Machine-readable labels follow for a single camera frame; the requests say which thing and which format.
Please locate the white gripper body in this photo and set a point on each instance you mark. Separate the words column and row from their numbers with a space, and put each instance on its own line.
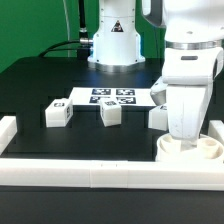
column 189, row 76

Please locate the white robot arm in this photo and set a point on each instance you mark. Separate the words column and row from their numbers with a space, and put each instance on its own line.
column 189, row 24

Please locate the white marker sheet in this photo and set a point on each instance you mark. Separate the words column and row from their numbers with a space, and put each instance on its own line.
column 125, row 96

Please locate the white front fence bar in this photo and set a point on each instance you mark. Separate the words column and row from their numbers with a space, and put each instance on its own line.
column 111, row 174

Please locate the white left fence bar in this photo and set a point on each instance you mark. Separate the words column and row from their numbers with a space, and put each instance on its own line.
column 8, row 129

